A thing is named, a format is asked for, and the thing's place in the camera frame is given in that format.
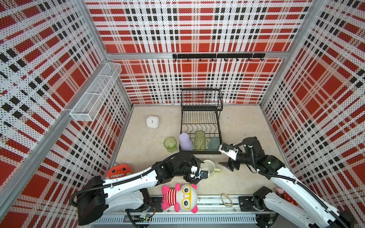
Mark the cream mug green handle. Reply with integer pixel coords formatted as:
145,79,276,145
200,160,221,178

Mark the lilac plastic cup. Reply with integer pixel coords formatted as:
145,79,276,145
179,133,194,151

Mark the teal plastic cup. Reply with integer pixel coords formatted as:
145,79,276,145
207,137,221,152

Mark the tall green glass cup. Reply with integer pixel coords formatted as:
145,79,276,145
194,130,206,151

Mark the black wire dish rack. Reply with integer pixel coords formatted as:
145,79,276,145
180,88,223,155

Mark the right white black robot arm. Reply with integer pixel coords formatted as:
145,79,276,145
219,137,355,228

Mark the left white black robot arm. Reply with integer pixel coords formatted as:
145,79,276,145
69,153,209,226

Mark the short green glass cup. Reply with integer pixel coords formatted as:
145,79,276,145
163,137,177,153

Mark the pink striped plush doll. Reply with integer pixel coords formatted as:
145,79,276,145
161,183,198,213

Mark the pink frog plush toy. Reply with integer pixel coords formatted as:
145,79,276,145
275,188,298,206

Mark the white square device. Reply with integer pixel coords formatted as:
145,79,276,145
146,116,160,129

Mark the red shark plush toy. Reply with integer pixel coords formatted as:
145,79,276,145
106,164,132,179

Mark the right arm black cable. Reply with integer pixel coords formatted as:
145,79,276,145
222,141,350,228

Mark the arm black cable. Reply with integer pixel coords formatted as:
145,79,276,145
68,153,200,207
222,141,350,228

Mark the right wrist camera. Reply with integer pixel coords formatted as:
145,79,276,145
219,144,239,161

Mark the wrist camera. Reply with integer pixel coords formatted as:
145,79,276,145
186,169,209,185
219,144,239,161

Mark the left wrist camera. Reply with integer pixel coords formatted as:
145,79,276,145
186,169,209,185

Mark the beige rubber band ring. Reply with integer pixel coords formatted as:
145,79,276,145
221,193,233,208

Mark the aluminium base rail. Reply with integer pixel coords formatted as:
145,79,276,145
82,194,303,227

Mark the black wall hook rail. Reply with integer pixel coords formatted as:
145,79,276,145
172,53,266,60

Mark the white wire wall basket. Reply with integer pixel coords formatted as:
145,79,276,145
70,62,121,122

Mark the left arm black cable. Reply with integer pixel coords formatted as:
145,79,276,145
68,153,200,207

